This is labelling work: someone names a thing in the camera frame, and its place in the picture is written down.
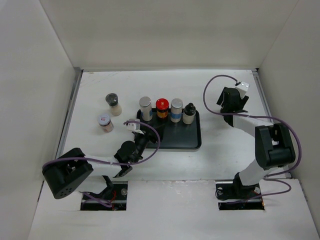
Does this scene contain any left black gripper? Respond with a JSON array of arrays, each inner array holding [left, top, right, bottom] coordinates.
[[132, 123, 165, 164]]

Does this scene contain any red lid jar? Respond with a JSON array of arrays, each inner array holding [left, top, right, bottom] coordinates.
[[155, 98, 169, 122]]

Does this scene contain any silver lid blue jar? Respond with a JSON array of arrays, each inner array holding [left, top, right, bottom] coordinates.
[[139, 96, 153, 122]]

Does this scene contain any black cap white bottle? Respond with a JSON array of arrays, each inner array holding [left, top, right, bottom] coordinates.
[[182, 102, 197, 125]]

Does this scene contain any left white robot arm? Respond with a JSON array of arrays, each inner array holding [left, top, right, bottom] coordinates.
[[42, 122, 163, 199]]

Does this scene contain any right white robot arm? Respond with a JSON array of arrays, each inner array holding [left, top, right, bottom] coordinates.
[[217, 87, 296, 198]]

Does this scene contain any black plastic tray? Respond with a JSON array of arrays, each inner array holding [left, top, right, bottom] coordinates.
[[146, 108, 202, 150]]

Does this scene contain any white lid spice jar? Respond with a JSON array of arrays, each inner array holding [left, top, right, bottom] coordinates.
[[97, 113, 114, 133]]

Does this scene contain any grey lid salt shaker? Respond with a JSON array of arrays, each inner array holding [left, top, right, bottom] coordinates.
[[105, 93, 122, 116]]

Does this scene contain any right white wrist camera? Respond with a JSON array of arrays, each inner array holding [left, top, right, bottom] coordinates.
[[235, 81, 250, 99]]

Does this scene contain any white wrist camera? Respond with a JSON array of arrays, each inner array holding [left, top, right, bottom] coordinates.
[[123, 118, 144, 135], [235, 81, 250, 99]]

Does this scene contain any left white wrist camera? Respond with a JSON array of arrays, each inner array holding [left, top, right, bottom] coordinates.
[[123, 118, 144, 135]]

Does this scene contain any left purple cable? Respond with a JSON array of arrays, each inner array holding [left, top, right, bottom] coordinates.
[[42, 121, 161, 208]]

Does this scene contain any purple cable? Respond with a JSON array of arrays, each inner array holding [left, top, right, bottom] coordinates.
[[202, 74, 303, 204], [42, 121, 161, 208]]

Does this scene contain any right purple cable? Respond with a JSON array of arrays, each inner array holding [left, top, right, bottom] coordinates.
[[202, 74, 303, 204]]

